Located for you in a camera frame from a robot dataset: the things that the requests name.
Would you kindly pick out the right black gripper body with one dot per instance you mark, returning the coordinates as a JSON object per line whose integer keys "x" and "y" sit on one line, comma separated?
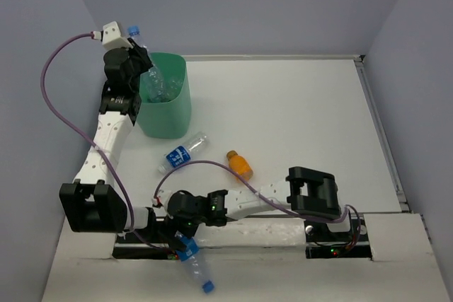
{"x": 188, "y": 225}

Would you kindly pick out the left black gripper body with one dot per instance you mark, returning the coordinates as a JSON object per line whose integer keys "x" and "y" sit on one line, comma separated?
{"x": 139, "y": 63}

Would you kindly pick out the clear bottle white cap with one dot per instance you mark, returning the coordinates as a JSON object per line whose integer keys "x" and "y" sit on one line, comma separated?
{"x": 153, "y": 78}

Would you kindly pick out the crushed clear bottle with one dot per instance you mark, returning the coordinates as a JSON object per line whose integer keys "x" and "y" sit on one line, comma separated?
{"x": 174, "y": 85}

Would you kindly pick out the blue label bottle white cap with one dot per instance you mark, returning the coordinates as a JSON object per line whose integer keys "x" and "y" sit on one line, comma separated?
{"x": 184, "y": 152}

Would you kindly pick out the orange juice bottle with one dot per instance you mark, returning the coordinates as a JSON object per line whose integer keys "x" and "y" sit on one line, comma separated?
{"x": 239, "y": 165}

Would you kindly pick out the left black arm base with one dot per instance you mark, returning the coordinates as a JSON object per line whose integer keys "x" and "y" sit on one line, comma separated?
{"x": 129, "y": 247}

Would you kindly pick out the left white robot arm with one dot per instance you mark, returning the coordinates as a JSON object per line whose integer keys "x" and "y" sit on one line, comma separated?
{"x": 90, "y": 202}

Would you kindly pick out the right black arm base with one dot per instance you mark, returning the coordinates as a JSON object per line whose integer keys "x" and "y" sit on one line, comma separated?
{"x": 321, "y": 243}

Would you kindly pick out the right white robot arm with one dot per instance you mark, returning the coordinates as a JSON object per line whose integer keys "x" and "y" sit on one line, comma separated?
{"x": 307, "y": 194}

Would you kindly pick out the green plastic bin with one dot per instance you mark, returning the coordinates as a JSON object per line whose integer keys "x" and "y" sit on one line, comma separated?
{"x": 169, "y": 120}

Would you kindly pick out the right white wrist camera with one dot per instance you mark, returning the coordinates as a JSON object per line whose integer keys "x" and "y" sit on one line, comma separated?
{"x": 162, "y": 198}

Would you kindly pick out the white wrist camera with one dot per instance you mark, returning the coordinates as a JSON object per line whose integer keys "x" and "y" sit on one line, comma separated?
{"x": 162, "y": 198}
{"x": 112, "y": 37}

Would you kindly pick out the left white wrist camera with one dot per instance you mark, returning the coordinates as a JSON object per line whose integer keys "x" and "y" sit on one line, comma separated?
{"x": 112, "y": 37}

